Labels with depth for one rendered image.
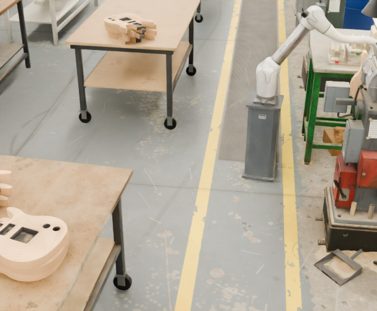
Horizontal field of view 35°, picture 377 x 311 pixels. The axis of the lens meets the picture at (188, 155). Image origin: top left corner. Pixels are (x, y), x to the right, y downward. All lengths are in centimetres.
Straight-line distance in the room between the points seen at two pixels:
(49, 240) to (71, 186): 67
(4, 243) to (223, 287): 172
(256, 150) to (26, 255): 272
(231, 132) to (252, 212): 135
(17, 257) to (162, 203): 223
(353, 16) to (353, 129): 359
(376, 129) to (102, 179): 183
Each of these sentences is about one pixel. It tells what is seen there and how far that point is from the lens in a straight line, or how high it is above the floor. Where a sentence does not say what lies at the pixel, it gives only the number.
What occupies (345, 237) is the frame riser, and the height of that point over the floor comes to 15.
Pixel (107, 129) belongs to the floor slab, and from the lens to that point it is 597.
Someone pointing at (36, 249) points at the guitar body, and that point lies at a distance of 280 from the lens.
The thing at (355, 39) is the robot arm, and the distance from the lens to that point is 484.
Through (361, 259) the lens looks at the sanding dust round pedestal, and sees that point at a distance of 444.
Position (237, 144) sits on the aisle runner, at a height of 0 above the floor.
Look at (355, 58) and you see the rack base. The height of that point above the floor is 99.
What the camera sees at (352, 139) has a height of 84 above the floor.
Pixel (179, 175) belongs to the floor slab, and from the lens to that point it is 517.
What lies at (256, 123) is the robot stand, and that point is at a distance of 490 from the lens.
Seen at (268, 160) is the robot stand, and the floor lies 20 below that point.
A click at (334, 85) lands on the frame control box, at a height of 112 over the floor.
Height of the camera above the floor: 276
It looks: 30 degrees down
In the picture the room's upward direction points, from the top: straight up
